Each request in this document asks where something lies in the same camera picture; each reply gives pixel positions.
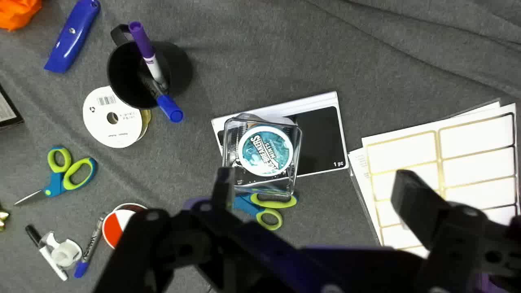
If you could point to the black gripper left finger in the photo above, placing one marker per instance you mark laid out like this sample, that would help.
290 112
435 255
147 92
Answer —
163 255

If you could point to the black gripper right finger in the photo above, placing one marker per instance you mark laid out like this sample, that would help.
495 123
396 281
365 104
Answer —
466 245

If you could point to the clear plastic box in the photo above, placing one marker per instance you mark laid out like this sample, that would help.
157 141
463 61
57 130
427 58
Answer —
233 164

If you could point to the round blue mints tin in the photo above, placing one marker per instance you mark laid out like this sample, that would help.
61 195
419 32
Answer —
266 151

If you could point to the orange object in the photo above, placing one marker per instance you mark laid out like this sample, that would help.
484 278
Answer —
17 12

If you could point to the red white ribbon spool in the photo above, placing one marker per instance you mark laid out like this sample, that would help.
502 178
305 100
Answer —
116 226

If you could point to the white label sheets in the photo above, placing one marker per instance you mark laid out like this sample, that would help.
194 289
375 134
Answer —
473 152

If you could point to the clear tape dispenser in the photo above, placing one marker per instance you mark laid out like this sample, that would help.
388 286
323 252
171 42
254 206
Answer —
66 253

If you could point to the blue green scissors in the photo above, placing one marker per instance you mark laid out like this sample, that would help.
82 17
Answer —
79 174
271 219

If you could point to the white pen with black cap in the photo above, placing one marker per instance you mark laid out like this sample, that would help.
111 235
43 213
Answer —
33 237

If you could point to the blue marker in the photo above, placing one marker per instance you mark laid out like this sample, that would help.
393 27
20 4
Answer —
168 108

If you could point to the gold bow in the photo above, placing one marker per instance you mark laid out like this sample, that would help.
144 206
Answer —
4 219

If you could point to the white card with black panel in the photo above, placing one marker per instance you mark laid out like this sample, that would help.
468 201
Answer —
323 136

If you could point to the purple marker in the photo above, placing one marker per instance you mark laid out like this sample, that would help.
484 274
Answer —
145 47

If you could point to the black marker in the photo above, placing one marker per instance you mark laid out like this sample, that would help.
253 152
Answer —
121 34

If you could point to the blue stapler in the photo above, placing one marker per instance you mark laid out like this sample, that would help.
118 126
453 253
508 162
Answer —
74 35

